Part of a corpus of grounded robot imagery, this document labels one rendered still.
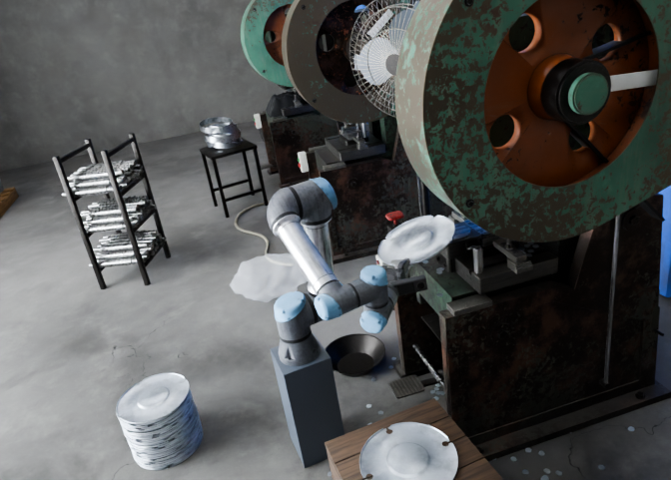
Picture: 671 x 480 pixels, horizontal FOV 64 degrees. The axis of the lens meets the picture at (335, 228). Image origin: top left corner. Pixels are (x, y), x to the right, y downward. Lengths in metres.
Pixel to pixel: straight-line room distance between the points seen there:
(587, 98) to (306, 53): 1.87
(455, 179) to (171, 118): 7.20
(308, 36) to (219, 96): 5.38
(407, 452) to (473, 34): 1.18
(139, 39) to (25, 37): 1.40
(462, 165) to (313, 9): 1.83
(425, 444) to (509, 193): 0.81
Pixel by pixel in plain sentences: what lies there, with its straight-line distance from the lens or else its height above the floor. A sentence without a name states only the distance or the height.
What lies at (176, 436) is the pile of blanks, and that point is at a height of 0.13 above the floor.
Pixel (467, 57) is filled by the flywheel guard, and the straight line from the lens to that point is 1.34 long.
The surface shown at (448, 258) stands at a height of 0.71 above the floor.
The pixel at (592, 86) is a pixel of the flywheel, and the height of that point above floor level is 1.35.
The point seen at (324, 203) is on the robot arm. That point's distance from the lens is 1.75.
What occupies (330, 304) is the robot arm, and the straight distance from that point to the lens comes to 1.49.
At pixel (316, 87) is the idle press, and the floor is 1.17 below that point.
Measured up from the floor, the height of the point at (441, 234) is 0.81.
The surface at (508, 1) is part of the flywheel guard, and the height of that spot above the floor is 1.57.
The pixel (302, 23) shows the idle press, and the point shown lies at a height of 1.50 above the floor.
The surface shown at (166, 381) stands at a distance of 2.48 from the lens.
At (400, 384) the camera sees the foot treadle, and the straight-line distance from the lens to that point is 2.29.
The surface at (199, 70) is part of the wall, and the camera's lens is 8.29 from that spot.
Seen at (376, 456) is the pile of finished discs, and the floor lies 0.35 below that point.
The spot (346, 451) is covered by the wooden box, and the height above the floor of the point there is 0.35.
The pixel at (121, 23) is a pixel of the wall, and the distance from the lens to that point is 8.28.
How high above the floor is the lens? 1.65
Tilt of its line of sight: 24 degrees down
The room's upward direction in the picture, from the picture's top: 9 degrees counter-clockwise
